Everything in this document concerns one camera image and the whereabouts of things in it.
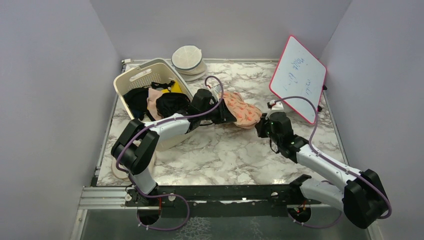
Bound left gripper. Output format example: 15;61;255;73
199;98;236;124

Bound peach patterned mesh laundry bag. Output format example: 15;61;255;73
223;91;262;129

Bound cream plastic laundry basket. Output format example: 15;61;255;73
113;58;200;153

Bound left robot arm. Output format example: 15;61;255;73
110;89;236;206

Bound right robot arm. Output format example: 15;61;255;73
255;112;392;229

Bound cream round laundry bags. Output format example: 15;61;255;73
110;142;157;182

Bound yellow garment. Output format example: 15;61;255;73
161;81;183;93

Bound black lace garment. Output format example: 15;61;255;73
156;92;191;118

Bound beige pink garment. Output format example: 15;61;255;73
146;88;164;121

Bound pink framed whiteboard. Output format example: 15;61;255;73
269;35;327;124

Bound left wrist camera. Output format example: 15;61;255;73
207;84;222;102

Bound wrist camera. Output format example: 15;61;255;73
266;100;285;118
207;84;222;102

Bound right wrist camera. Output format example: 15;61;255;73
266;100;285;118

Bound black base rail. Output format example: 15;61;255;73
124;184;313;219

